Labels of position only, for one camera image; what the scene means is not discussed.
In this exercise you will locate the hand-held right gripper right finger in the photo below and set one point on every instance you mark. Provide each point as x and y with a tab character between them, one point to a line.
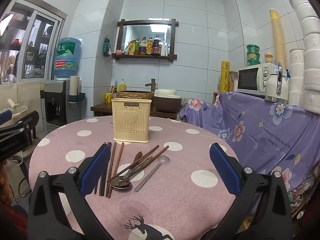
223	170

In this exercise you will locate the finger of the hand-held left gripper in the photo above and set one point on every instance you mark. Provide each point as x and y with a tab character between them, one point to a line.
27	121
5	117

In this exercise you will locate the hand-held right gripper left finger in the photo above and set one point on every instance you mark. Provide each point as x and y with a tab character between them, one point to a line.
96	170

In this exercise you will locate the brown wooden chopstick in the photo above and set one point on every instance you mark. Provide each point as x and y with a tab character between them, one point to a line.
160	151
119	160
112	160
150	151

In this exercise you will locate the shiny metal spoon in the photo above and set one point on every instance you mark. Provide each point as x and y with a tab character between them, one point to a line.
125	179
121	184

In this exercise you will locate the wooden spoon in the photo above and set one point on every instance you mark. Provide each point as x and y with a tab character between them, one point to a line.
138	156

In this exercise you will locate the matte grey spoon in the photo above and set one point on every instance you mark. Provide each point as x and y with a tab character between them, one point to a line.
163	159

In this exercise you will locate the cream plastic utensil holder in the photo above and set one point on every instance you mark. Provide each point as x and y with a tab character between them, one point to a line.
131	120

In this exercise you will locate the grey water dispenser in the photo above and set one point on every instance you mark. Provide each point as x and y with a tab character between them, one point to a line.
53	105

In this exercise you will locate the purple floral cloth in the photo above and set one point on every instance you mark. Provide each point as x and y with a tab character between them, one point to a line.
262	135

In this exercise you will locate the blue cup holder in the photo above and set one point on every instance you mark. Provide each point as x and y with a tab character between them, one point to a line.
78	98

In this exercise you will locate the white paper cup sleeve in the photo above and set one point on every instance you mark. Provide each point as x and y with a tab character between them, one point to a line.
74	85

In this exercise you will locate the pink polka dot tablecloth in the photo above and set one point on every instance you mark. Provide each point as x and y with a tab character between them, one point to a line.
175	205

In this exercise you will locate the wooden side table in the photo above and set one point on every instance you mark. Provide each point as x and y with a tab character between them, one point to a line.
100	108

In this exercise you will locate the yellow mug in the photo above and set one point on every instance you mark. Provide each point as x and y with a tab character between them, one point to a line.
108	98

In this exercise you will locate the blue water jug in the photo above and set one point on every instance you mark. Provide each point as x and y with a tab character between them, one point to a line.
66	57

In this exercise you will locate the sliding glass window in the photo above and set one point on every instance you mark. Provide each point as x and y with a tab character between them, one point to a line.
37	42

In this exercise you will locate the wicker basin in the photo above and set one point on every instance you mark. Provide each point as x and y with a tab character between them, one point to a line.
135	94

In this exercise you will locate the yellow soap dispenser bottle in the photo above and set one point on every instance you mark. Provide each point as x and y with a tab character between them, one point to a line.
122	87

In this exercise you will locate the white brown rice cooker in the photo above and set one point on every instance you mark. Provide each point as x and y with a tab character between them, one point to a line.
167	100

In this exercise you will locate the yellow roll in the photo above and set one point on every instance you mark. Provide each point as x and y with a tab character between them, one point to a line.
225	76

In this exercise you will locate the white microwave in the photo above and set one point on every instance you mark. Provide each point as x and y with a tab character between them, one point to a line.
250	78

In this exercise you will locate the white kettle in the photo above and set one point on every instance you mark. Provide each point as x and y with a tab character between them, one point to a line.
272	87

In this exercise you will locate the bronze faucet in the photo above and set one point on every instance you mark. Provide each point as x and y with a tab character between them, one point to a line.
151	83

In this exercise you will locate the green hanging packet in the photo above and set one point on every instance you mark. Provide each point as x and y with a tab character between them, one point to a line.
106	47

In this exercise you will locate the green instant noodle bowl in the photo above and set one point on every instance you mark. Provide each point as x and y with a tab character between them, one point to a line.
253	48
253	56
253	63

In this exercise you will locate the pink round object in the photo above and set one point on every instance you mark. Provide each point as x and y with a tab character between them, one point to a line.
119	52

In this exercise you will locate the stack of white paper cups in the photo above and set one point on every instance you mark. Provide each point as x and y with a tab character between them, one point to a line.
296	80
310	55

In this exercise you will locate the yellow jar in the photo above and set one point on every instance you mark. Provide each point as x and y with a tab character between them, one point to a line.
269	58

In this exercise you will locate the yellow seasoning packet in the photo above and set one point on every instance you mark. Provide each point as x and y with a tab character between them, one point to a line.
130	48

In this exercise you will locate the green yellow bottle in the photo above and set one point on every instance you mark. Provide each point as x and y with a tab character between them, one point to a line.
137	47

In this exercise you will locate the purple label bottle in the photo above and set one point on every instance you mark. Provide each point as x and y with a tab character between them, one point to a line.
143	47

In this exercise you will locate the orange label bottle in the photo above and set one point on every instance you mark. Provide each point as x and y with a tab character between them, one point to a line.
149	47

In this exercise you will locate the white bottle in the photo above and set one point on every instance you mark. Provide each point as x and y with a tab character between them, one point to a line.
163	50

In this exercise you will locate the dark sauce bottle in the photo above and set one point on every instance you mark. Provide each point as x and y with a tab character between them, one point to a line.
156	47

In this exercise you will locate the stack of yellow paper cups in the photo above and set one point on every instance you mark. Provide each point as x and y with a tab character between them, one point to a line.
278	40

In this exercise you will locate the wooden framed mirror shelf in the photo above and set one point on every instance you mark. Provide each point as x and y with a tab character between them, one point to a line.
147	30

